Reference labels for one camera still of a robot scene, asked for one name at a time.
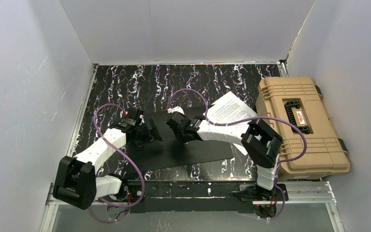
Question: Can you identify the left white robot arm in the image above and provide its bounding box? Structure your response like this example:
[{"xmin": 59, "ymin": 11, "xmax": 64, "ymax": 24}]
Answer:
[{"xmin": 52, "ymin": 109, "xmax": 162, "ymax": 209}]

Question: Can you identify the beige file folder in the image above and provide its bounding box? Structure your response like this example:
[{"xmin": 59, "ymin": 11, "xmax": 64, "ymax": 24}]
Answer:
[{"xmin": 126, "ymin": 111, "xmax": 233, "ymax": 171}]

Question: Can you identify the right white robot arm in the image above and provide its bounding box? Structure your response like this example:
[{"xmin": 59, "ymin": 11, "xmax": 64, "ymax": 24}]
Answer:
[{"xmin": 166, "ymin": 112, "xmax": 282, "ymax": 198}]

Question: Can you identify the printed white paper sheet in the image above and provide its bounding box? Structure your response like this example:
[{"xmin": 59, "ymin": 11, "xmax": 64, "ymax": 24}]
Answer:
[{"xmin": 200, "ymin": 91, "xmax": 257, "ymax": 156}]

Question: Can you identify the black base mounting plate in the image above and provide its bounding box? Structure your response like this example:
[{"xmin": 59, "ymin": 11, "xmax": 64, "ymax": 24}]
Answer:
[{"xmin": 130, "ymin": 181, "xmax": 289, "ymax": 216}]

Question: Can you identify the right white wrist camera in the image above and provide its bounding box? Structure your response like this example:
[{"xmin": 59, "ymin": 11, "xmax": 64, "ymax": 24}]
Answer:
[{"xmin": 166, "ymin": 106, "xmax": 185, "ymax": 115}]

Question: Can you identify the tan plastic tool case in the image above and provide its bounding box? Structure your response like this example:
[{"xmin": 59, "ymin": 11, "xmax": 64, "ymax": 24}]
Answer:
[{"xmin": 256, "ymin": 76, "xmax": 350, "ymax": 180}]

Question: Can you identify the aluminium frame rail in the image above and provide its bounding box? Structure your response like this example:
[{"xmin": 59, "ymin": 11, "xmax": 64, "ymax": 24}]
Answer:
[{"xmin": 40, "ymin": 181, "xmax": 344, "ymax": 232}]

